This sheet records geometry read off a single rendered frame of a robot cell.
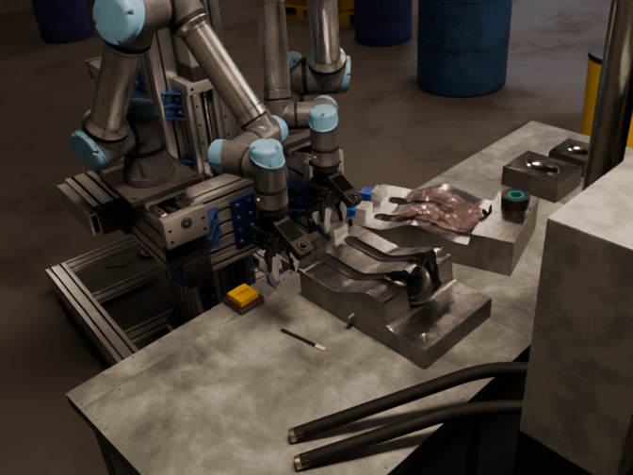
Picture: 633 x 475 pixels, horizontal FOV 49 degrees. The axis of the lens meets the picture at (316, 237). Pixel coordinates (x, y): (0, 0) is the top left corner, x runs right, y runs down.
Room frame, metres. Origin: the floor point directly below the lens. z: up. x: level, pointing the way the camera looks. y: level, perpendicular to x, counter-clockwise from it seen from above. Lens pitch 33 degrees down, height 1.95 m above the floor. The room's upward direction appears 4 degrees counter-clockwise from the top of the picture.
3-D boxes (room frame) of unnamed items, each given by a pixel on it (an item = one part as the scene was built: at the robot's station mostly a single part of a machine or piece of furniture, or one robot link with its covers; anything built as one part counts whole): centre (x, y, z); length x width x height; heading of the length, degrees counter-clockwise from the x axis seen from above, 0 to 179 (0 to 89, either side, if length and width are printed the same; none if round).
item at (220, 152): (1.48, 0.17, 1.25); 0.11 x 0.11 x 0.08; 55
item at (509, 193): (1.72, -0.58, 0.93); 0.08 x 0.08 x 0.04
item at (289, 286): (1.43, 0.11, 0.93); 0.13 x 0.05 x 0.05; 41
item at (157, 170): (1.83, 0.47, 1.09); 0.15 x 0.15 x 0.10
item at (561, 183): (2.01, -0.75, 0.83); 0.20 x 0.15 x 0.07; 41
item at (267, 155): (1.41, 0.10, 1.25); 0.09 x 0.08 x 0.11; 55
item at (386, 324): (1.47, -0.16, 0.87); 0.50 x 0.26 x 0.14; 41
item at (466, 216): (1.76, -0.37, 0.90); 0.26 x 0.18 x 0.08; 59
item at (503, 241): (1.77, -0.37, 0.85); 0.50 x 0.26 x 0.11; 59
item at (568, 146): (2.12, -0.92, 0.83); 0.17 x 0.13 x 0.06; 41
